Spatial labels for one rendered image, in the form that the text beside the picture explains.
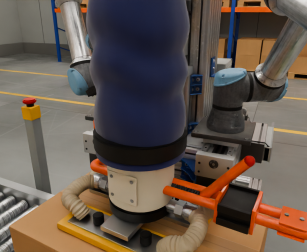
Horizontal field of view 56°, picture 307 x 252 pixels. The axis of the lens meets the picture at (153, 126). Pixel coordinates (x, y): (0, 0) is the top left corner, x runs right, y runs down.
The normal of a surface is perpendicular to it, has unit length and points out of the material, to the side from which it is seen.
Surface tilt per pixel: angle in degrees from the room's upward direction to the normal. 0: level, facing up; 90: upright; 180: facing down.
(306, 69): 90
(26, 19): 90
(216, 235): 0
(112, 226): 0
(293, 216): 0
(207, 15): 90
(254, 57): 90
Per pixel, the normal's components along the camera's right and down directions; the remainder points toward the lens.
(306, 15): -0.99, -0.04
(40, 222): 0.00, -0.93
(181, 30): 0.79, 0.26
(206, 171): -0.39, 0.33
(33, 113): 0.90, 0.15
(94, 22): -0.64, 0.52
